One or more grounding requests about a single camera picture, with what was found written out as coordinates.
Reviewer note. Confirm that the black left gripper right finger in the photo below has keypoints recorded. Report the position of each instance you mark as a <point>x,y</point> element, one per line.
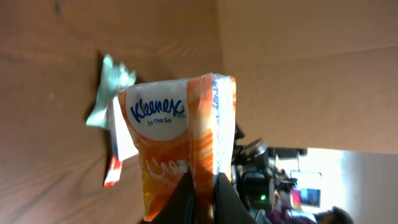
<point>227,205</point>

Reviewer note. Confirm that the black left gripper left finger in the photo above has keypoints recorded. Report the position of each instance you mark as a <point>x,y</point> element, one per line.
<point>180,207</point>

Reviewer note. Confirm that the red white sachet stick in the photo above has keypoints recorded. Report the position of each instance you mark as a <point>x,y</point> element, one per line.
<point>113,174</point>

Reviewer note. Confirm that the white toothpaste box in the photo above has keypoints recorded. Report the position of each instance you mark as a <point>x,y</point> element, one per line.
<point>121,140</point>

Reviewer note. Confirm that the orange Kleenex tissue pack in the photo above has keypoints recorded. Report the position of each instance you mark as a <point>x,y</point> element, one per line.
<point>180,126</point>

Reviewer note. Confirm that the light green wipes packet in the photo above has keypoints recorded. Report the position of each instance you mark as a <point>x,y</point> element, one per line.
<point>114,78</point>

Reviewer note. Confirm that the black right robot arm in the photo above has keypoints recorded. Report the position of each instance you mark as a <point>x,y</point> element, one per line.
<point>260,184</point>

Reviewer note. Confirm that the person with dark hair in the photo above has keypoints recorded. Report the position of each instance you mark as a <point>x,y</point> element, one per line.
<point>335,215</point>

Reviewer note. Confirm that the computer monitor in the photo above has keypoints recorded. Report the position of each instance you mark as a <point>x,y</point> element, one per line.
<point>307,189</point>

